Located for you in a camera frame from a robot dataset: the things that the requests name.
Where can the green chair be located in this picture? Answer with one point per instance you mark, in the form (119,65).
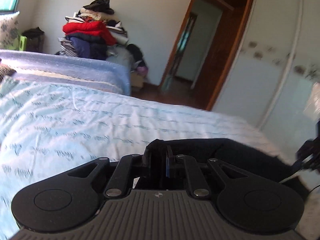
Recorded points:
(22,43)

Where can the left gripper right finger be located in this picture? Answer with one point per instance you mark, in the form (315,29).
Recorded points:
(247,201)

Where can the light blue script bedsheet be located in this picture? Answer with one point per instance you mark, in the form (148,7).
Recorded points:
(49,128)

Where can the black pants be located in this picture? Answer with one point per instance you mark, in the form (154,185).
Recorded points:
(172,165)

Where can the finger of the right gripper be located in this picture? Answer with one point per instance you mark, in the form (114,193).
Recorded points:
(308,156)

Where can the brown wooden door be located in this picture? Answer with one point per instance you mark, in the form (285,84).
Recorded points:
(204,51)

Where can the pile of clothes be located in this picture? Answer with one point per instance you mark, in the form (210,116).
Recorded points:
(95,32)

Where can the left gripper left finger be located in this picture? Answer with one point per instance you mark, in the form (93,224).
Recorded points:
(71,198)

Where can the floral pillow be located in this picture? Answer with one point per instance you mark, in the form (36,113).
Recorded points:
(10,35)

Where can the purple blue blanket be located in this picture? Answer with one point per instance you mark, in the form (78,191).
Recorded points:
(102,75)

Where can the black bag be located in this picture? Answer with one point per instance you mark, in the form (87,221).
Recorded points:
(35,40)

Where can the white sliding wardrobe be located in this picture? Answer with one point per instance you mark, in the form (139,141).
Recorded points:
(274,81)

